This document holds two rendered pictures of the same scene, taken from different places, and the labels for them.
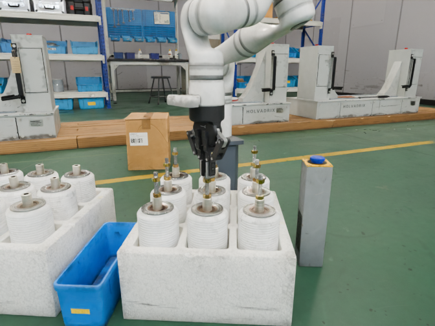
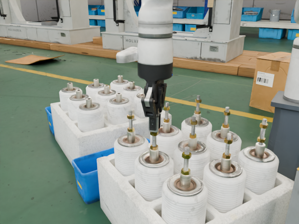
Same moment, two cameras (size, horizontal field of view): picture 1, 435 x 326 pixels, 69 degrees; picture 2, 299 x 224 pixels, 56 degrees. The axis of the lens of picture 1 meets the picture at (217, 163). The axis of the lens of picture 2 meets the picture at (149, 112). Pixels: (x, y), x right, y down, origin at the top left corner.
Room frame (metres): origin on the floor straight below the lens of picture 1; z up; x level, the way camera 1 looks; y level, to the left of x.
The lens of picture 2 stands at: (0.32, -0.46, 0.61)
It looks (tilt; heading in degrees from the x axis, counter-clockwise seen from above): 22 degrees down; 55
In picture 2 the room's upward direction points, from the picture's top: straight up
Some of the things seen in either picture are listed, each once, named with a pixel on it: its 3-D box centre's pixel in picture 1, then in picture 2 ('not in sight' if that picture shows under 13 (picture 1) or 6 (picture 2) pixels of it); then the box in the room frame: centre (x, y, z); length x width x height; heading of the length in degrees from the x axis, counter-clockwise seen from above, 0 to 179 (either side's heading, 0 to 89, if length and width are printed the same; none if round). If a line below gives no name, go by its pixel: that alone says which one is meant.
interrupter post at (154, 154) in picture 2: (207, 204); (154, 154); (0.67, 0.02, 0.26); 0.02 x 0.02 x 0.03
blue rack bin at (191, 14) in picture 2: not in sight; (200, 12); (4.43, 3.70, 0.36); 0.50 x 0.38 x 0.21; 21
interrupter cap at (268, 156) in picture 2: (253, 177); (259, 154); (0.90, -0.11, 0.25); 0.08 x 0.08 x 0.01
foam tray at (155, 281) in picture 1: (211, 244); (188, 197); (0.79, 0.02, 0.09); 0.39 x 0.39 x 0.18; 87
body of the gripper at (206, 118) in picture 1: (206, 123); (155, 79); (0.67, 0.02, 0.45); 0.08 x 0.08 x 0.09
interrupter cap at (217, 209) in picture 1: (207, 209); (154, 159); (0.67, 0.02, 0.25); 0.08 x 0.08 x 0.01
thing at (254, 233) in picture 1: (257, 245); (183, 218); (0.67, -0.10, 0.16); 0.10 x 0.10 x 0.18
